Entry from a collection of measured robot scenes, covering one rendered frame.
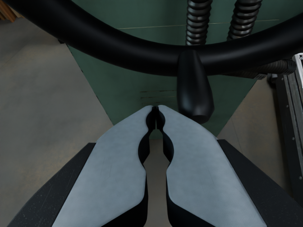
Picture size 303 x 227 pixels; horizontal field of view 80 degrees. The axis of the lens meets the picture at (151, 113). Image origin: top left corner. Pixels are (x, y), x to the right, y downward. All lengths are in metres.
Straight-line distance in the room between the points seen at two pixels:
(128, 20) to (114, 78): 0.16
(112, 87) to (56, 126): 0.58
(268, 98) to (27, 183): 1.20
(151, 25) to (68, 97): 0.81
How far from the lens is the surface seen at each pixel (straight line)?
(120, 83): 0.48
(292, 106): 0.91
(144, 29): 0.37
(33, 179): 0.99
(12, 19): 1.82
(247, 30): 0.24
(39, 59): 1.39
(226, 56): 0.17
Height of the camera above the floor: 0.81
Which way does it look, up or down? 62 degrees down
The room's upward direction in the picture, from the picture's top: 7 degrees counter-clockwise
